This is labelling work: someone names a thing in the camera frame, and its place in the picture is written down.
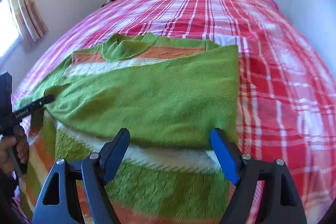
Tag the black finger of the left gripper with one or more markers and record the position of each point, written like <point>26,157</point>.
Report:
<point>34,106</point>

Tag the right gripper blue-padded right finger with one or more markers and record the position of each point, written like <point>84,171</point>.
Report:
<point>280,200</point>

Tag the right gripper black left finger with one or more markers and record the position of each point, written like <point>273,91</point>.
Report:
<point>58,201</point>

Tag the green orange striped knit sweater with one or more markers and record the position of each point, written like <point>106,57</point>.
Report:
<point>169,93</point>

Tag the left side window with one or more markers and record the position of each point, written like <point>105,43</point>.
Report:
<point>10,36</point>

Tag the beige left window curtain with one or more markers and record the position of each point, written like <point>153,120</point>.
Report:
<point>29,23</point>

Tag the red plaid bed sheet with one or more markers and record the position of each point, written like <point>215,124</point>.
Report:
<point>286,99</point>

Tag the pink cloth beside bed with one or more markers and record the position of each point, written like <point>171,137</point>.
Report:
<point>271,3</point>

